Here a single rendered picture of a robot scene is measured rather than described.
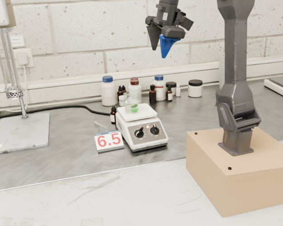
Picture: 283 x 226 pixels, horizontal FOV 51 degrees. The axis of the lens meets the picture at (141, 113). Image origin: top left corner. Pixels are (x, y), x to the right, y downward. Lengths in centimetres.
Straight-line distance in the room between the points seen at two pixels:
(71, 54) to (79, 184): 75
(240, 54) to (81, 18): 88
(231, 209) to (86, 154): 49
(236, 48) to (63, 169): 59
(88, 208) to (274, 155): 47
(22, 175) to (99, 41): 76
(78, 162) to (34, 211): 23
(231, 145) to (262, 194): 13
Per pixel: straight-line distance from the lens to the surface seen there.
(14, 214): 82
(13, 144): 113
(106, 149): 100
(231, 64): 72
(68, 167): 94
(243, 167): 71
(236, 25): 71
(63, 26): 143
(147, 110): 106
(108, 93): 134
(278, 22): 183
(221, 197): 71
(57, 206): 80
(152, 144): 98
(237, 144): 74
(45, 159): 100
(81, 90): 145
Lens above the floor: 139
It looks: 23 degrees down
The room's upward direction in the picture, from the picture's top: 2 degrees counter-clockwise
